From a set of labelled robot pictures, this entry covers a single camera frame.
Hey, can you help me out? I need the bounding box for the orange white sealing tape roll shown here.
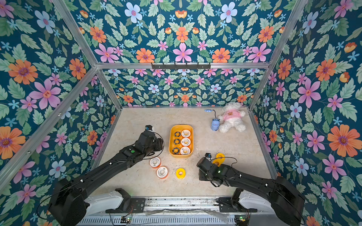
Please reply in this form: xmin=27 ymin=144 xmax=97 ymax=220
xmin=181 ymin=130 xmax=191 ymax=138
xmin=180 ymin=147 xmax=191 ymax=155
xmin=150 ymin=157 xmax=161 ymax=169
xmin=181 ymin=137 xmax=191 ymax=147
xmin=156 ymin=166 xmax=169 ymax=179

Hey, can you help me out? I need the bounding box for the black yellow sealing tape roll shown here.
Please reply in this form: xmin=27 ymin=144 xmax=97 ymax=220
xmin=174 ymin=131 xmax=181 ymax=137
xmin=172 ymin=147 xmax=180 ymax=155
xmin=173 ymin=138 xmax=181 ymax=145

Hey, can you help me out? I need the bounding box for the yellow plastic storage box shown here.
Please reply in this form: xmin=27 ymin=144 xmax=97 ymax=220
xmin=169 ymin=124 xmax=194 ymax=158

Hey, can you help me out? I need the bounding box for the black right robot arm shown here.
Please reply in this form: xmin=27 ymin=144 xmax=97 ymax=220
xmin=197 ymin=157 xmax=305 ymax=226

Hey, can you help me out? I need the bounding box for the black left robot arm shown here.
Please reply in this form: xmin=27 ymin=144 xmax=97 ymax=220
xmin=48 ymin=137 xmax=164 ymax=226

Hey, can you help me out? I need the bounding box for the white perforated vent panel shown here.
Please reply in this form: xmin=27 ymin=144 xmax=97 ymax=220
xmin=78 ymin=215 xmax=236 ymax=226

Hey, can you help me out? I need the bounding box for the white plush bear pink shirt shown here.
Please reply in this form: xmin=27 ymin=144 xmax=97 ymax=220
xmin=217 ymin=102 xmax=246 ymax=133

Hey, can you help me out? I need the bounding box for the green circuit board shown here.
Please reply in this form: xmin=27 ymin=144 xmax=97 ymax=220
xmin=120 ymin=216 xmax=132 ymax=224

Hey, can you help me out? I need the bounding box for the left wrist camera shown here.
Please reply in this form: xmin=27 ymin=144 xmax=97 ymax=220
xmin=136 ymin=125 xmax=156 ymax=146

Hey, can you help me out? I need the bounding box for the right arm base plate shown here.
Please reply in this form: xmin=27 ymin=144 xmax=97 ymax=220
xmin=216 ymin=188 xmax=257 ymax=213

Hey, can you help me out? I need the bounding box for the black hook rail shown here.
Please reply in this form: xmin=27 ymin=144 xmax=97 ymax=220
xmin=151 ymin=63 xmax=211 ymax=70

